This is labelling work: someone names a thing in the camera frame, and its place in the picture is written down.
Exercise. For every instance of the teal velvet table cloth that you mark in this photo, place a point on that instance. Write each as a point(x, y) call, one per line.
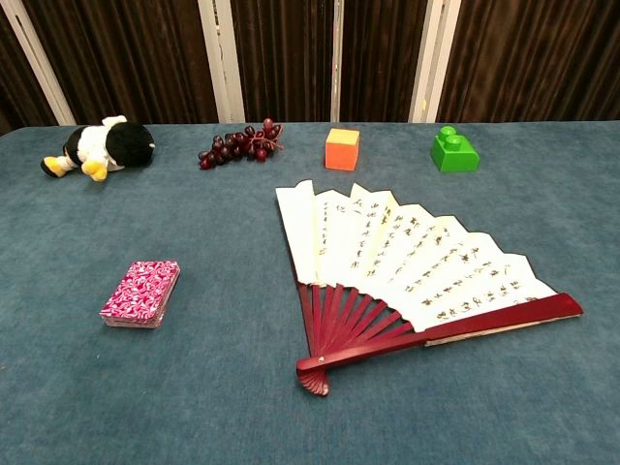
point(194, 387)

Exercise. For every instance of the orange yellow cube block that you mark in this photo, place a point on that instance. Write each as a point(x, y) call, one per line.
point(341, 154)

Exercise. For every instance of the white frame post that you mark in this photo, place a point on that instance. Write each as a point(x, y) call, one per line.
point(223, 63)
point(336, 58)
point(433, 58)
point(39, 63)

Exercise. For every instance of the dark brown curtain panel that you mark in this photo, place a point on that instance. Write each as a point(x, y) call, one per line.
point(382, 58)
point(286, 58)
point(533, 58)
point(131, 58)
point(19, 92)

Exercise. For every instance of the green toy building brick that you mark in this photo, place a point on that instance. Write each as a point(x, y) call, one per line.
point(455, 154)

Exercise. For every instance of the black white plush penguin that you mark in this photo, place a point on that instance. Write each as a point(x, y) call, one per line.
point(121, 143)

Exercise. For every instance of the dark red grape bunch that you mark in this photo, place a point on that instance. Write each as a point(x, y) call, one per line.
point(237, 144)

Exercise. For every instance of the red ribbed paper folding fan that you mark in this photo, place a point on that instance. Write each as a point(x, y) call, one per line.
point(387, 252)

